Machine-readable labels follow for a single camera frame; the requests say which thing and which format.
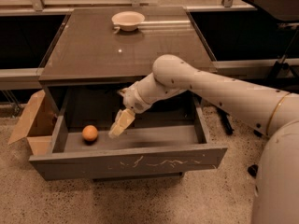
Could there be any grey cabinet with glass top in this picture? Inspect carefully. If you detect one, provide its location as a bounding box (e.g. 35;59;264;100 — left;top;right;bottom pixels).
39;7;216;111

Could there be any orange fruit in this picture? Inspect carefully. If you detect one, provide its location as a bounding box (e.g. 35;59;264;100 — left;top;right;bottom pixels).
82;125;98;142

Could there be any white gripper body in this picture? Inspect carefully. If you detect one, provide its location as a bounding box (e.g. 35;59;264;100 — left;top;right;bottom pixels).
118;82;146;114

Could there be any grey open top drawer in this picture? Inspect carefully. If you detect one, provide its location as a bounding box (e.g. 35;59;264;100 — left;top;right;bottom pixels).
29;84;227;180

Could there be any black office chair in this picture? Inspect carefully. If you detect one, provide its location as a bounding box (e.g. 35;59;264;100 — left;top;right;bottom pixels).
247;21;299;178

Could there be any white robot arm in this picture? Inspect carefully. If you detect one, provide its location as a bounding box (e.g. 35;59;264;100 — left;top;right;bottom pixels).
109;54;299;224

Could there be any white ceramic bowl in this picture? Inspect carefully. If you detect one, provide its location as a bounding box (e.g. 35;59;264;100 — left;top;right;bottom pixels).
111;11;145;32

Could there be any black stand leg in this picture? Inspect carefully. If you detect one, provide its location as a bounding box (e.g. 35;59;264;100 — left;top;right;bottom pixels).
217;108;234;135

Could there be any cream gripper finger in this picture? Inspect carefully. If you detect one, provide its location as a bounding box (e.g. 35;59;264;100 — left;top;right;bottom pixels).
108;109;125;138
121;108;135;131

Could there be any brown cardboard box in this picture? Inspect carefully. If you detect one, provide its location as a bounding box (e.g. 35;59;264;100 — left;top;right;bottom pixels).
8;90;56;156

